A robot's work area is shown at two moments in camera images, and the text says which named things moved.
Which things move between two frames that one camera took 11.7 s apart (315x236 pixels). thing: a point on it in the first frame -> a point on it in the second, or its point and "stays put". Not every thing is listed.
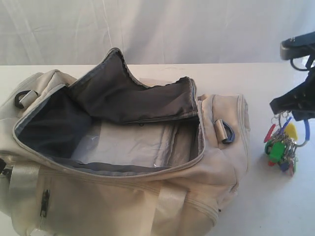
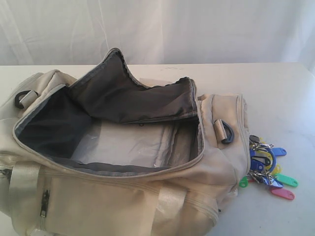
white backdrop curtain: x=43 y=32 stays put
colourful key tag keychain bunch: x=281 y=142 -> x=263 y=168
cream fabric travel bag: x=99 y=152 stays put
